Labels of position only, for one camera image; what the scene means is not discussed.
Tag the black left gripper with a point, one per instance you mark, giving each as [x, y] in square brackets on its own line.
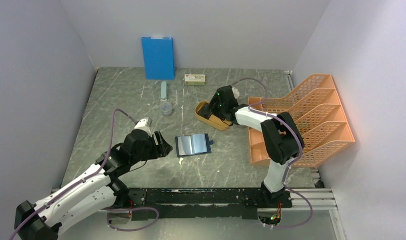
[161, 148]

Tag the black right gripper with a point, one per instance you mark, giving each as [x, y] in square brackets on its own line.
[213, 104]

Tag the navy blue card holder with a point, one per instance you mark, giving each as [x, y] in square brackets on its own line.
[190, 145]

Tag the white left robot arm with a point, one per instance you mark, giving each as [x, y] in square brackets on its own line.
[97, 188]

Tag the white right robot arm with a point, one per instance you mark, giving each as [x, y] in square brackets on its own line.
[283, 141]

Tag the black VIP card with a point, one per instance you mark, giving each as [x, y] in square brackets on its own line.
[204, 111]

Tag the yellow oval tray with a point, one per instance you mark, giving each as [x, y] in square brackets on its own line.
[212, 121]

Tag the green and white small box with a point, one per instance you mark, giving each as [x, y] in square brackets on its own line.
[194, 79]

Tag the clear jar of paper clips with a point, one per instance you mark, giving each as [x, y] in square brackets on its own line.
[166, 108]

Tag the light blue stapler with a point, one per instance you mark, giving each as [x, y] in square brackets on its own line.
[164, 91]

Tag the blue upright folder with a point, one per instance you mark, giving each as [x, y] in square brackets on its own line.
[158, 58]

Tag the orange plastic file organizer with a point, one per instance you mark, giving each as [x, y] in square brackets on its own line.
[316, 108]

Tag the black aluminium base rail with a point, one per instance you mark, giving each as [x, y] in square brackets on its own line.
[169, 203]

